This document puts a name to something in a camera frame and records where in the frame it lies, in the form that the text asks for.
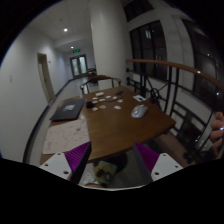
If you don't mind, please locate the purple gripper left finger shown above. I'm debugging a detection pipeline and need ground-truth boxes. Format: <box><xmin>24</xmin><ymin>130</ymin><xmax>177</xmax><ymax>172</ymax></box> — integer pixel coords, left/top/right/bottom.
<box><xmin>40</xmin><ymin>142</ymin><xmax>92</xmax><ymax>184</ymax></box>

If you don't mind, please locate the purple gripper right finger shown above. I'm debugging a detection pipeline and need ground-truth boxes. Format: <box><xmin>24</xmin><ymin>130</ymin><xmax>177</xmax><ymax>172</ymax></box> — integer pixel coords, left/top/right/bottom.
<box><xmin>133</xmin><ymin>142</ymin><xmax>182</xmax><ymax>184</ymax></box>

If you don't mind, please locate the grey computer mouse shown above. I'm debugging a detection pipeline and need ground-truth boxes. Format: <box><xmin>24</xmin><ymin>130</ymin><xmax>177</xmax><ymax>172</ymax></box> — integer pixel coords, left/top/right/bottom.
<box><xmin>131</xmin><ymin>105</ymin><xmax>148</xmax><ymax>119</ymax></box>

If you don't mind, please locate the person's hand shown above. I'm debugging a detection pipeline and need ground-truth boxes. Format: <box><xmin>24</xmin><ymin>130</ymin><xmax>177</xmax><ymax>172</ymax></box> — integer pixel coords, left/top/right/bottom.
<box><xmin>210</xmin><ymin>112</ymin><xmax>224</xmax><ymax>150</ymax></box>

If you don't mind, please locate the pale pink desk mat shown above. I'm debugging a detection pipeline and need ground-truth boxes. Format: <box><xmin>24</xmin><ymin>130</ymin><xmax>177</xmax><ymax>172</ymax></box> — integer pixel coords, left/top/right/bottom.
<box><xmin>43</xmin><ymin>119</ymin><xmax>90</xmax><ymax>154</ymax></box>

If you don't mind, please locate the yellow-green item under table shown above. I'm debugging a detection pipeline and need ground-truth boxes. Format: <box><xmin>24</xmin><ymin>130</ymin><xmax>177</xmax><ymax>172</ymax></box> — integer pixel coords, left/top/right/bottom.
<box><xmin>94</xmin><ymin>161</ymin><xmax>117</xmax><ymax>184</ymax></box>

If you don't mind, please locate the black laptop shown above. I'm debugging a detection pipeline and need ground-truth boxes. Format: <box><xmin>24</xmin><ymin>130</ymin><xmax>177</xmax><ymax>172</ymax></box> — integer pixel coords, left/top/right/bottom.
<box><xmin>50</xmin><ymin>99</ymin><xmax>85</xmax><ymax>121</ymax></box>

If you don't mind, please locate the wooden table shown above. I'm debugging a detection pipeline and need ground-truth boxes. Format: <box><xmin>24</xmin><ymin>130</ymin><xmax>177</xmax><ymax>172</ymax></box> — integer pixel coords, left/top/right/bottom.
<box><xmin>40</xmin><ymin>86</ymin><xmax>177</xmax><ymax>166</ymax></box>

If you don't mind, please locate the small black box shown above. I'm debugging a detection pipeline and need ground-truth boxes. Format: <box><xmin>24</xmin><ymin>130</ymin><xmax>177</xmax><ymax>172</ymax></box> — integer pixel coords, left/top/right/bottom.
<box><xmin>86</xmin><ymin>101</ymin><xmax>95</xmax><ymax>109</ymax></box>

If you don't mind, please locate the white paper card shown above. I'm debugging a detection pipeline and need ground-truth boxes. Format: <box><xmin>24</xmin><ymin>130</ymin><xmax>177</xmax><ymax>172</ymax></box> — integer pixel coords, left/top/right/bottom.
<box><xmin>133</xmin><ymin>95</ymin><xmax>146</xmax><ymax>102</ymax></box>

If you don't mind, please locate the wooden-topped metal railing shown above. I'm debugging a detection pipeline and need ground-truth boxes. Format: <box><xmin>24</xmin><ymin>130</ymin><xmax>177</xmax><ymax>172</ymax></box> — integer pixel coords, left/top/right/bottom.
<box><xmin>126</xmin><ymin>59</ymin><xmax>224</xmax><ymax>164</ymax></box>

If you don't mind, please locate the wooden chair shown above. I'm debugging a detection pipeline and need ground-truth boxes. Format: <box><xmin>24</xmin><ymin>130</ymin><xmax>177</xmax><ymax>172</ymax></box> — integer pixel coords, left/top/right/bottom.
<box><xmin>80</xmin><ymin>75</ymin><xmax>122</xmax><ymax>94</ymax></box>

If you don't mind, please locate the double glass door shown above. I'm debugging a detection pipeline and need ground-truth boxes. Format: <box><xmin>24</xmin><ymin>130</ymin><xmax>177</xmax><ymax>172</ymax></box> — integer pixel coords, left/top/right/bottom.
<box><xmin>70</xmin><ymin>55</ymin><xmax>88</xmax><ymax>79</ymax></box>

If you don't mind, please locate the green exit sign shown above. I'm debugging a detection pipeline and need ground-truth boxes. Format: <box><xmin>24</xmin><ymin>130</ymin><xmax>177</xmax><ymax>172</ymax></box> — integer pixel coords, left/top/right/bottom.
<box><xmin>72</xmin><ymin>49</ymin><xmax>81</xmax><ymax>53</ymax></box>

